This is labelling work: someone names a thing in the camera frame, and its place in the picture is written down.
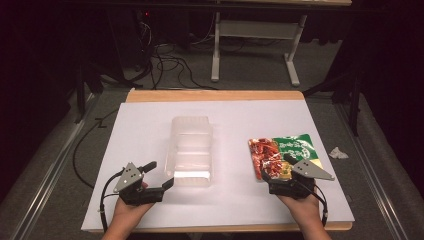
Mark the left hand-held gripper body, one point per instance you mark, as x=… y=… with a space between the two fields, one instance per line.
x=128 y=177

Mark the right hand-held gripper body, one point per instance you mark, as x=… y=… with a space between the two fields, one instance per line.
x=293 y=186

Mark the red and green snack packet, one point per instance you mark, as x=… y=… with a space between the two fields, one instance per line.
x=293 y=146

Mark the clear plastic container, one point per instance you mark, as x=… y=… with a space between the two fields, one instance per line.
x=190 y=146

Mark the person's right hand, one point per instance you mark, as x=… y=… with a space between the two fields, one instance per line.
x=303 y=208

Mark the person's left hand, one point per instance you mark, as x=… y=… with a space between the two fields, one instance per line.
x=128 y=211

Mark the crumpled white paper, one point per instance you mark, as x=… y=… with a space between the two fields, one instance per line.
x=338 y=153

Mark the white paper sheet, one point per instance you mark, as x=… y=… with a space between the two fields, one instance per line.
x=233 y=133

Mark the black metal stand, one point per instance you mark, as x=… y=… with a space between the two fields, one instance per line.
x=355 y=103
x=80 y=90

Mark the metal floor rail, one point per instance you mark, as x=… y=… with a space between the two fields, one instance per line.
x=370 y=171
x=50 y=176

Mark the white metal desk frame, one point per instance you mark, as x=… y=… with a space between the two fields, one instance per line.
x=256 y=30

